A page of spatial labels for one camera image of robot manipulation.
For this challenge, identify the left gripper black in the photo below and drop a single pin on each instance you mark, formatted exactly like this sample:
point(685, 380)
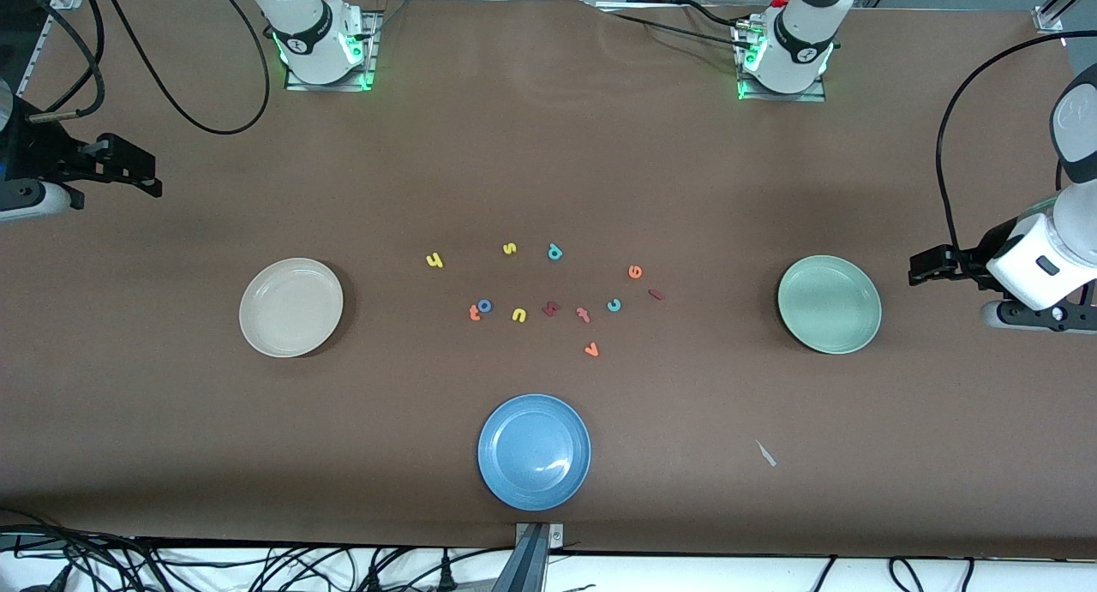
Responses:
point(969, 259)

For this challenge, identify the green plate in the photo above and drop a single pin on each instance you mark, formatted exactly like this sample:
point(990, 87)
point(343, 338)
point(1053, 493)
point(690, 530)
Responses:
point(830, 304)

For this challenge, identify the beige brown plate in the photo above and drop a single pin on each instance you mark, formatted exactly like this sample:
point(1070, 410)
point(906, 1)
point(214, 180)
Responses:
point(291, 307)

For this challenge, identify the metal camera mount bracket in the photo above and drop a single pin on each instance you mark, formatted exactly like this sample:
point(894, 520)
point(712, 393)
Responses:
point(533, 558)

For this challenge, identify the brown table cover sheet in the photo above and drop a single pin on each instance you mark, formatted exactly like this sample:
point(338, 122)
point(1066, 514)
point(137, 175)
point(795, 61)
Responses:
point(171, 403)

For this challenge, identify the white paper scrap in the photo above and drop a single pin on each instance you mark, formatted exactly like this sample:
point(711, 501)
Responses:
point(765, 454)

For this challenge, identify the blue plate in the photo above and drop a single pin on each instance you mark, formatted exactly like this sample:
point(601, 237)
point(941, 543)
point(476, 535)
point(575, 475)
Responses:
point(534, 452)

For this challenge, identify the right gripper silver-black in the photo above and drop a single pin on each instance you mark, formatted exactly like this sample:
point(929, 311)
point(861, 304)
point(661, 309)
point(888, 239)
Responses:
point(53, 159)

